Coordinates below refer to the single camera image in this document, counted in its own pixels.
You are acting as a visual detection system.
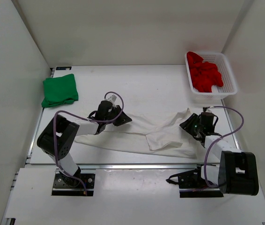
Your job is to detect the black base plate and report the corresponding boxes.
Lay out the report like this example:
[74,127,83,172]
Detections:
[166,169,223,198]
[52,172,96,196]

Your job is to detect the red t-shirt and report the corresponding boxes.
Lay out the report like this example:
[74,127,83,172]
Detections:
[186,52,224,93]

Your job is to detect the dark table label sticker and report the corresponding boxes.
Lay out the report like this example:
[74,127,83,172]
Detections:
[55,67,72,70]

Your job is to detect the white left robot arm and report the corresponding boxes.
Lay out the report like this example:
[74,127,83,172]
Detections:
[37,100,132,188]

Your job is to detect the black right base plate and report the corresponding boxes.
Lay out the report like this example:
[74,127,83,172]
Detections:
[166,169,223,198]

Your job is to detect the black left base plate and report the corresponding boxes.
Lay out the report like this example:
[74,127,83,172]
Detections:
[52,172,96,196]

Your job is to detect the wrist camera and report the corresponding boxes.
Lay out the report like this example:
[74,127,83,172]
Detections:
[203,107,212,113]
[105,94,117,104]

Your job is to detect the green t-shirt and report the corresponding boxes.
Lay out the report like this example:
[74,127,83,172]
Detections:
[41,74,79,108]

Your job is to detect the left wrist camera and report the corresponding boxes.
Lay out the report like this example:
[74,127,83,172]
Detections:
[105,94,117,104]

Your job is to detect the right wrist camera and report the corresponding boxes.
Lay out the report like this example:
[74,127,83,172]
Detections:
[203,107,212,113]

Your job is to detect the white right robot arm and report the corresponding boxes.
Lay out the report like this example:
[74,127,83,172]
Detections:
[179,112,259,196]

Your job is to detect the white plastic laundry basket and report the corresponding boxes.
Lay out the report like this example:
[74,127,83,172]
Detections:
[184,52,237,101]

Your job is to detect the white t-shirt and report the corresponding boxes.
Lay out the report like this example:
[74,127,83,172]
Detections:
[75,108,201,158]

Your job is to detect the aluminium rail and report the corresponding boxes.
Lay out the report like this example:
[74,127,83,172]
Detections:
[78,164,197,170]

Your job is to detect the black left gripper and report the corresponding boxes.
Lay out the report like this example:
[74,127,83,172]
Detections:
[104,105,132,127]

